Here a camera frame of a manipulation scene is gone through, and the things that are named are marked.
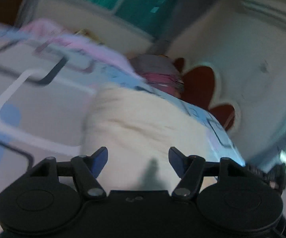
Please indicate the pink blanket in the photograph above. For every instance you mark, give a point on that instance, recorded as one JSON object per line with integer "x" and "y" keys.
{"x": 57, "y": 34}

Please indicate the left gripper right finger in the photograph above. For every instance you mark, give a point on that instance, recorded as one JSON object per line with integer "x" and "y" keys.
{"x": 190, "y": 170}

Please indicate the folded clothes pile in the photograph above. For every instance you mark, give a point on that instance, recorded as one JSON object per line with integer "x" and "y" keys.
{"x": 159, "y": 72}

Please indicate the wall socket with plug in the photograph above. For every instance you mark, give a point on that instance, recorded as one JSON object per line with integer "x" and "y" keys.
{"x": 264, "y": 67}

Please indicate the patterned bed sheet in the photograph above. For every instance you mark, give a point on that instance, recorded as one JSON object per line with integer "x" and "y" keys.
{"x": 45, "y": 93}

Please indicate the yellow patterned pillow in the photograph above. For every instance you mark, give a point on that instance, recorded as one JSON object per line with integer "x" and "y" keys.
{"x": 90, "y": 35}

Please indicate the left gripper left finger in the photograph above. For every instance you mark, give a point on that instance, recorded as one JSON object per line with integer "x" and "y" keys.
{"x": 86, "y": 170}

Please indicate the right grey curtain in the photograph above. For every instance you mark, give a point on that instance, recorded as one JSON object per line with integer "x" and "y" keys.
{"x": 183, "y": 14}

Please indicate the red white headboard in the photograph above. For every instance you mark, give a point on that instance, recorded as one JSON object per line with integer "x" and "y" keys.
{"x": 202, "y": 87}

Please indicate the white air conditioner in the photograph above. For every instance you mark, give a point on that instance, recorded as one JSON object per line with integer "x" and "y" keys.
{"x": 271, "y": 11}

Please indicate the cream quilted puffer jacket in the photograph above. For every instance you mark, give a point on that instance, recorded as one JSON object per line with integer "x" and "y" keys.
{"x": 138, "y": 129}

